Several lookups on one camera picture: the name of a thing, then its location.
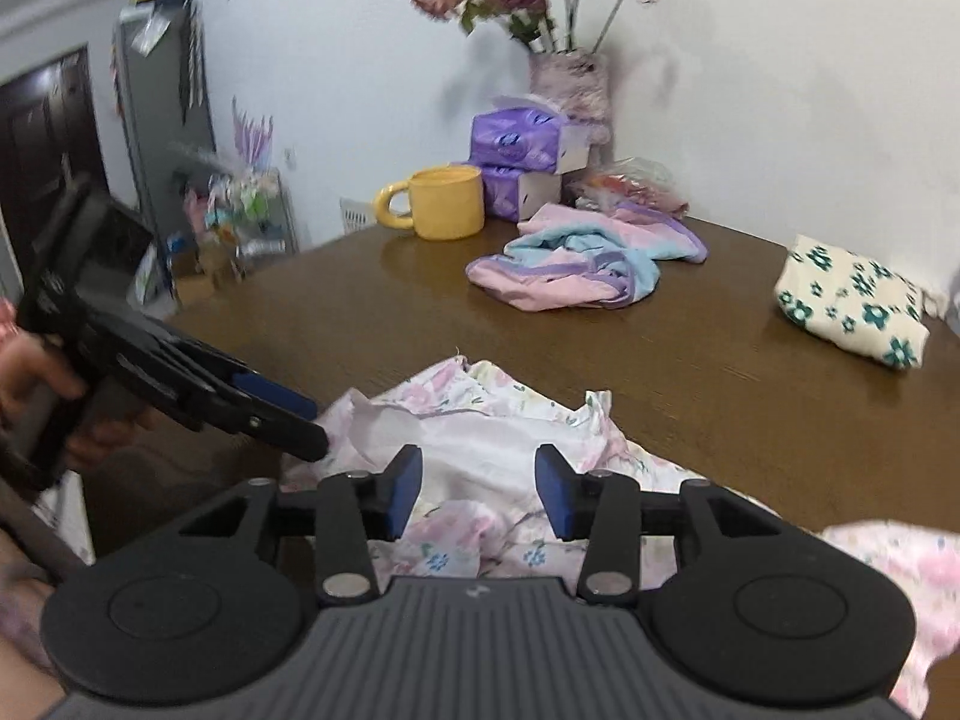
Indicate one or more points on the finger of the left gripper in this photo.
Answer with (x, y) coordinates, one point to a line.
(287, 423)
(263, 398)

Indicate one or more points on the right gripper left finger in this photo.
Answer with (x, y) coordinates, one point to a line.
(217, 599)

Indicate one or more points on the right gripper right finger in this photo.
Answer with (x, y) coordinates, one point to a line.
(734, 597)

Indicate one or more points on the pink floral white garment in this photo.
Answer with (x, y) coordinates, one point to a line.
(479, 514)

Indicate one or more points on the dark wooden door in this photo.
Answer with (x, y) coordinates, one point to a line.
(49, 135)

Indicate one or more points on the grey refrigerator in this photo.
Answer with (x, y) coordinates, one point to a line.
(161, 90)

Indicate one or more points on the yellow ceramic mug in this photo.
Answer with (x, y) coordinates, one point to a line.
(439, 204)

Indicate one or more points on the folded cream green-flower cloth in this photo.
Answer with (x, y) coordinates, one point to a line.
(853, 302)

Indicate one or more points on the lower purple tissue pack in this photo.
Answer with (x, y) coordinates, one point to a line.
(513, 195)

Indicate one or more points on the purple tissue pack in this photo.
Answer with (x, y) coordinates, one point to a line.
(513, 195)
(531, 134)

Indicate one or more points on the pink blue purple garment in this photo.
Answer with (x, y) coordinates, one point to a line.
(565, 257)

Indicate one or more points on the upper purple tissue pack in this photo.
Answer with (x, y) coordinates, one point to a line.
(531, 134)

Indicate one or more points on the clear plastic snack bag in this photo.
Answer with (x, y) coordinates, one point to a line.
(635, 180)

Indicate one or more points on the purple marbled vase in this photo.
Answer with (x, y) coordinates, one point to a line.
(578, 83)

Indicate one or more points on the wire cart with bottles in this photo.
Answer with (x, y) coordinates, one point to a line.
(240, 221)

